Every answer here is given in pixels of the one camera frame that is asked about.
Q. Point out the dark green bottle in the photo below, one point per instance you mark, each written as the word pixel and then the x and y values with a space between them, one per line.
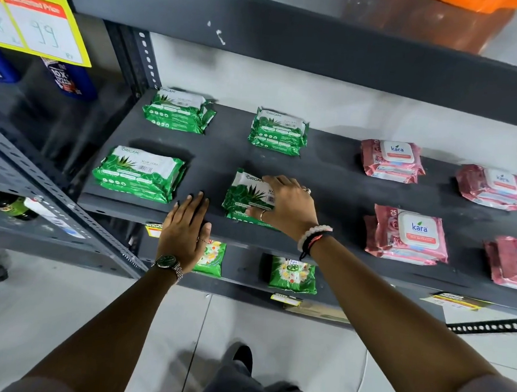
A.
pixel 6 204

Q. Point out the pink rose wet wipes pack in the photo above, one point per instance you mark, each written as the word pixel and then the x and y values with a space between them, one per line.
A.
pixel 495 188
pixel 391 161
pixel 512 264
pixel 408 237

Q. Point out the yellow price sign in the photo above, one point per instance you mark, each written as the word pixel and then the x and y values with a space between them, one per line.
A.
pixel 37 14

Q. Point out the person's right hand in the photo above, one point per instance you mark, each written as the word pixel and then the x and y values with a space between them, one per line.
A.
pixel 293 209

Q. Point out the person's left middle finger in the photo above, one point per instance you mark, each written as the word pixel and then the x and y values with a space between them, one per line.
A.
pixel 196 207

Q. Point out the person's left little finger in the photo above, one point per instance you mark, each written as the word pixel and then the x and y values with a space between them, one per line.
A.
pixel 174 214

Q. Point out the person's dark shoe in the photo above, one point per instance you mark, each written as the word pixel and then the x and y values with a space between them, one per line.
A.
pixel 239 358

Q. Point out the blue bottle with dark label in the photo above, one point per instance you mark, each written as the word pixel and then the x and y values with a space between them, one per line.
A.
pixel 70 79

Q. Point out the grey metal shelving rack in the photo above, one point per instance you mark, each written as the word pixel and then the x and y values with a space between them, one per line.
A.
pixel 342 190

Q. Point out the person's right forearm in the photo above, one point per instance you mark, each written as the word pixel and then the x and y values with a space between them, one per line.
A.
pixel 390 326

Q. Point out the grey slotted metal rack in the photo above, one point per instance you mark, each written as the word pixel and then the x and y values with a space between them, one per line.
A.
pixel 43 181

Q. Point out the brown translucent container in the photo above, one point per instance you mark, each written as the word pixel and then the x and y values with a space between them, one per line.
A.
pixel 429 22

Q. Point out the person's left hand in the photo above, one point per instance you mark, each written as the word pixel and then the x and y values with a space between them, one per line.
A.
pixel 182 237

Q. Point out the person's left forearm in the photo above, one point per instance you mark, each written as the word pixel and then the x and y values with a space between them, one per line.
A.
pixel 111 338

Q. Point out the silver green-faced wrist watch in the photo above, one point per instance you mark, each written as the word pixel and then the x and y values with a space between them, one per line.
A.
pixel 166 262

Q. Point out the yellow shelf price tag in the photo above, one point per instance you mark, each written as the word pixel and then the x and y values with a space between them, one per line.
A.
pixel 285 299
pixel 153 230
pixel 456 301

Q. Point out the person's right thumb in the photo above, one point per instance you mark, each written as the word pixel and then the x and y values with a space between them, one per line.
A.
pixel 257 213

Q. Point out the person's left thumb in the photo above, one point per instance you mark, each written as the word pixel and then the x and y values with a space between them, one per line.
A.
pixel 205 236

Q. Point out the green floral wet wipes pack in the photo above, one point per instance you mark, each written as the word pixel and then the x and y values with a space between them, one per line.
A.
pixel 212 259
pixel 292 275

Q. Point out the green aloe wet wipes pack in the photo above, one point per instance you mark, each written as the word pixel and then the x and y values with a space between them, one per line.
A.
pixel 178 110
pixel 245 197
pixel 140 174
pixel 278 133

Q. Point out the orange plastic lid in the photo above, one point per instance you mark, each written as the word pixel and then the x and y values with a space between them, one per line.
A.
pixel 475 2

